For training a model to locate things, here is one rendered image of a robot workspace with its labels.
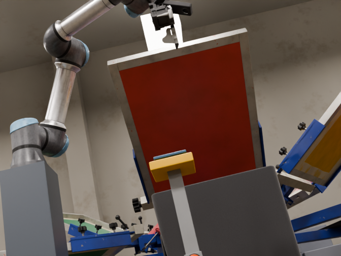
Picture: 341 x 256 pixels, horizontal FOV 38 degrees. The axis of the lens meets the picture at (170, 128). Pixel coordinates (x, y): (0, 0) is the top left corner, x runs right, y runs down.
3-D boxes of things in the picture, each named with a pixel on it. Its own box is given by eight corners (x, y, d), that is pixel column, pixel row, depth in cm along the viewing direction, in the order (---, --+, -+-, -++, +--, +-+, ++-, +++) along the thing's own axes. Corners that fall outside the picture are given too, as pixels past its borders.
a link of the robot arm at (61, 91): (23, 151, 214) (53, 31, 222) (48, 157, 227) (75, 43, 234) (42, 154, 208) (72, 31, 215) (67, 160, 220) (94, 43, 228)
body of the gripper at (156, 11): (156, 33, 193) (150, 14, 201) (177, 28, 193) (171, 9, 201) (151, 17, 188) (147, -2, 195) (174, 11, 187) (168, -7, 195)
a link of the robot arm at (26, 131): (5, 152, 202) (2, 122, 207) (30, 158, 213) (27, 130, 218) (26, 141, 197) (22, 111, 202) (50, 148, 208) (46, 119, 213)
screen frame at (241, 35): (247, 31, 201) (245, 27, 205) (107, 65, 202) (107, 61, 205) (264, 174, 247) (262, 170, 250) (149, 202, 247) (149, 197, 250)
